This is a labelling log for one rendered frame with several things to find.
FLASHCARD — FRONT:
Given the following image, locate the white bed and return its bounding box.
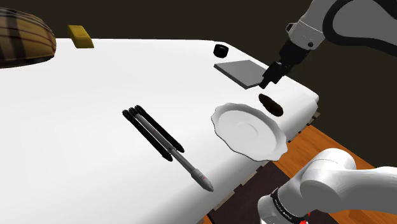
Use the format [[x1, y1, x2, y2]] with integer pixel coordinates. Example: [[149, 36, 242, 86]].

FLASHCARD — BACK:
[[0, 38, 321, 224]]

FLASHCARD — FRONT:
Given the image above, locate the black short cylinder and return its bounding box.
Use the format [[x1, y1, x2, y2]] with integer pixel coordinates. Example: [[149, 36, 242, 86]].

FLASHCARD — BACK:
[[212, 44, 230, 59]]

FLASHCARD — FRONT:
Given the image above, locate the grey flat tablet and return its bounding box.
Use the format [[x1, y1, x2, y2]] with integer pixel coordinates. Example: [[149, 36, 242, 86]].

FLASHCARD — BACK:
[[213, 59, 270, 90]]

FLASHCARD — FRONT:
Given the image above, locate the dark brown oval object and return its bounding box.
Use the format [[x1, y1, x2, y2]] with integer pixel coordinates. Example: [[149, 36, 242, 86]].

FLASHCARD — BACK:
[[258, 93, 284, 118]]

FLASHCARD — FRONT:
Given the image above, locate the yellow block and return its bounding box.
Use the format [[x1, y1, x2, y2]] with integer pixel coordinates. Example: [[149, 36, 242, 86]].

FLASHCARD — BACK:
[[67, 24, 95, 50]]

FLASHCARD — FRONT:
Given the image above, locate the white scalloped plate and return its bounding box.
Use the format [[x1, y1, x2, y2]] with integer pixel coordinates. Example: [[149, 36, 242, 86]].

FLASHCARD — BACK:
[[210, 102, 289, 163]]

